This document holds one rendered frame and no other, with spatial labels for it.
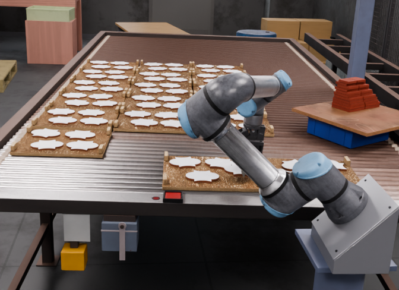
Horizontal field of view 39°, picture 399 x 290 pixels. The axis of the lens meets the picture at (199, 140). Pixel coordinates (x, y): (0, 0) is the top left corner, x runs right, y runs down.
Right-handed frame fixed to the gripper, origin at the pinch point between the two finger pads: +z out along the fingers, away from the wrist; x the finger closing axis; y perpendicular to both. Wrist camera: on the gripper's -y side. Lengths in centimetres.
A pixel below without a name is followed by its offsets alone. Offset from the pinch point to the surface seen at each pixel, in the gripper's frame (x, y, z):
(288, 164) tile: 6.4, 20.9, -2.0
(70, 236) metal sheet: -18, -65, 26
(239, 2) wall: 987, 102, 10
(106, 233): -21, -51, 22
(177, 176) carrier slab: 1.4, -25.3, 5.6
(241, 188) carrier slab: -9.3, 0.0, 4.0
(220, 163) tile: 14.0, -7.0, 3.3
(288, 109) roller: 119, 43, 3
